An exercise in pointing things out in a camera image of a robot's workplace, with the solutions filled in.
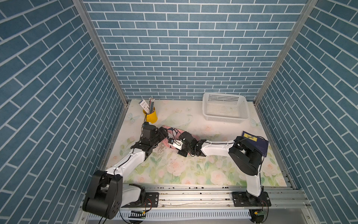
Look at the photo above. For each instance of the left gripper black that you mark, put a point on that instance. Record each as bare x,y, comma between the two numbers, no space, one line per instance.
161,136

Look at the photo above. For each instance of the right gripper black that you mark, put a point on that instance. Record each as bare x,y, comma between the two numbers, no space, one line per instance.
180,152

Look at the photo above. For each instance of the pink shark print shorts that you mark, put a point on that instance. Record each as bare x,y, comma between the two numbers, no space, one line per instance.
172,133

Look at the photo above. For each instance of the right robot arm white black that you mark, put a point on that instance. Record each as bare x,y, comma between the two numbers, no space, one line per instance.
242,150

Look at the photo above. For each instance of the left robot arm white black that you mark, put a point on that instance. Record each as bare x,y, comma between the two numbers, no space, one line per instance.
107,193

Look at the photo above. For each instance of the yellow pen cup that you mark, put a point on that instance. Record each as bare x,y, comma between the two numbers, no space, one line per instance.
151,118

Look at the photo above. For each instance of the white paper card in cup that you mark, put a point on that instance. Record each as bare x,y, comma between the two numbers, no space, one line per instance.
145,106

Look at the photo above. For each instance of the pens in cup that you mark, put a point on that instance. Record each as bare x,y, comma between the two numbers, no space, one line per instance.
151,105

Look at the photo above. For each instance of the floral table mat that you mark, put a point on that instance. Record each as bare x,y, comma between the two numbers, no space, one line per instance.
165,165

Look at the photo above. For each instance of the white plastic mesh basket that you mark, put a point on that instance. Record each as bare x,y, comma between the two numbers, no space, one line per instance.
227,108

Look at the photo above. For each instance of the dark blue booklet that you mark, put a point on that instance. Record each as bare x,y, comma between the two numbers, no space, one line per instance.
260,143

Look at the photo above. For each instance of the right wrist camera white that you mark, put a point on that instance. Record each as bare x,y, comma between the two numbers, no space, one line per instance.
176,143

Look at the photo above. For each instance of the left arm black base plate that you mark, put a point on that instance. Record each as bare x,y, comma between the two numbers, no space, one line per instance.
149,200

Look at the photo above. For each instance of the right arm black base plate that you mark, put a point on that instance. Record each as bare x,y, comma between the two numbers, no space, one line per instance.
244,199

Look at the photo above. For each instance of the white slotted cable duct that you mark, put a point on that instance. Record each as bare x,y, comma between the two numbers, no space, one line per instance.
174,215

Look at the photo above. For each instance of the aluminium mounting rail frame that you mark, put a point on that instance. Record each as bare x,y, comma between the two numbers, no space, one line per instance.
288,205

